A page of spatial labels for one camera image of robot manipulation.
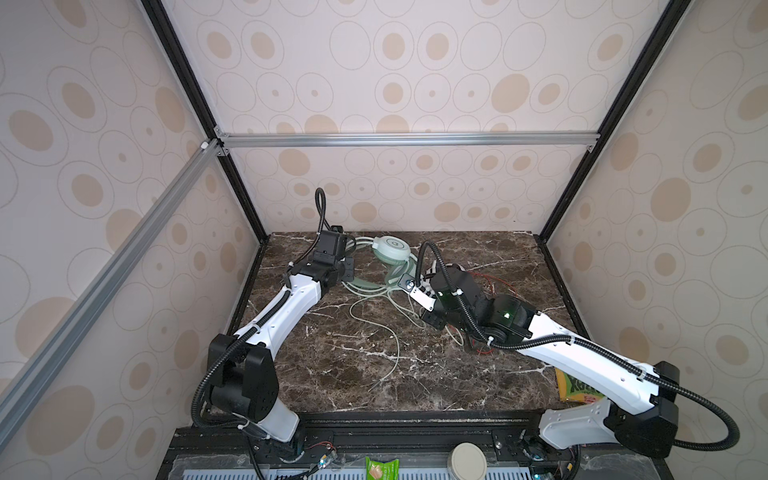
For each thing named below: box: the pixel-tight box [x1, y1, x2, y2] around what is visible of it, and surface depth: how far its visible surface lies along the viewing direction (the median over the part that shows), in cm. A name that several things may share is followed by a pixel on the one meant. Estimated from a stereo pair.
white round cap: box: [447, 442, 487, 480], surface depth 68 cm
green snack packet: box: [365, 456, 401, 480], surface depth 70 cm
